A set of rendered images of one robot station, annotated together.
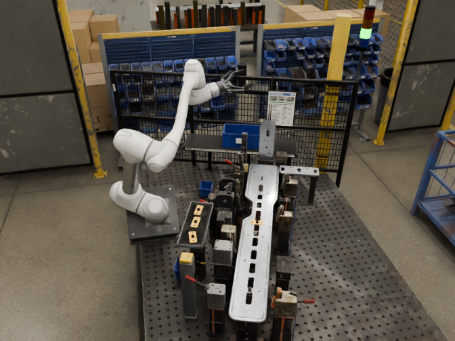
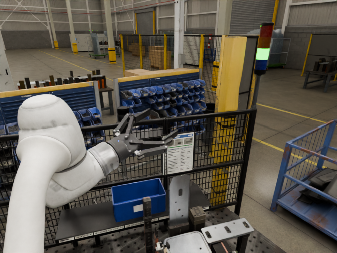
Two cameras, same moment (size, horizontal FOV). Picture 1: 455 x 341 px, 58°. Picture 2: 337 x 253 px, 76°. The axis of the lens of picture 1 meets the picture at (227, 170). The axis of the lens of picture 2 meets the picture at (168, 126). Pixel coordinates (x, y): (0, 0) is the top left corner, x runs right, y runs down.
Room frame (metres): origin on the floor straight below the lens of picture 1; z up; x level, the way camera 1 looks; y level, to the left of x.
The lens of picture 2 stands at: (1.83, 0.14, 2.02)
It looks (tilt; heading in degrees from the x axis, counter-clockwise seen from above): 23 degrees down; 336
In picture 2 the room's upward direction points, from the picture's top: straight up
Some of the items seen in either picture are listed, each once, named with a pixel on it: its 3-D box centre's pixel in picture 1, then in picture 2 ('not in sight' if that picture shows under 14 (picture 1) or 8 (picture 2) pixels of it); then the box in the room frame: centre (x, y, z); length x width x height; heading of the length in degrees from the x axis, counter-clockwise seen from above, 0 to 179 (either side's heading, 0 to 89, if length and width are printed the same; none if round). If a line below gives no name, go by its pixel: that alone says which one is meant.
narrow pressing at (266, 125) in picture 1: (267, 140); (179, 202); (2.66, -0.29, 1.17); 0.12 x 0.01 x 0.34; 82
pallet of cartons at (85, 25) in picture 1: (95, 51); not in sight; (6.65, 2.15, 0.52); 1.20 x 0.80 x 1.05; 9
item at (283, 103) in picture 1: (280, 108); (177, 153); (2.93, -0.42, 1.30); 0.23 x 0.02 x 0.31; 82
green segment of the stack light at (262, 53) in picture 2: (365, 32); (262, 53); (2.87, -0.95, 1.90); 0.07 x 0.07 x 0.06
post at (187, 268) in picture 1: (188, 287); not in sight; (1.49, 0.21, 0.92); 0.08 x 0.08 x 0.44; 82
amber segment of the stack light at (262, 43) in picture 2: (367, 23); (264, 42); (2.87, -0.95, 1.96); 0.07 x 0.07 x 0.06
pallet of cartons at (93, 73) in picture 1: (82, 84); not in sight; (5.26, 1.96, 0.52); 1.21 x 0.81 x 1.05; 16
